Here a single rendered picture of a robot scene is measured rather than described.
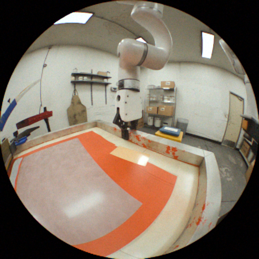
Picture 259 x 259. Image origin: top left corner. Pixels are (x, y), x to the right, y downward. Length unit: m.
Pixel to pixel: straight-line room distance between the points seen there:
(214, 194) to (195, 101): 3.24
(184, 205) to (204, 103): 3.32
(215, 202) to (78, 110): 2.24
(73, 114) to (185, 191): 2.17
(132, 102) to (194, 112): 3.15
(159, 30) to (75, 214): 0.42
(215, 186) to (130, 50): 0.30
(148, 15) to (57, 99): 2.15
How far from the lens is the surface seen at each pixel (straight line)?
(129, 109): 0.23
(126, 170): 0.17
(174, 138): 0.36
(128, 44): 0.20
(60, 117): 2.19
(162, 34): 0.28
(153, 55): 0.22
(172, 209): 0.15
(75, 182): 0.18
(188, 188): 0.18
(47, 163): 0.28
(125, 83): 0.24
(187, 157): 0.22
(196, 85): 3.43
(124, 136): 0.26
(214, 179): 0.18
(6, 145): 0.50
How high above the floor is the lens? 1.09
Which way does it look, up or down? 20 degrees down
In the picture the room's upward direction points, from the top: straight up
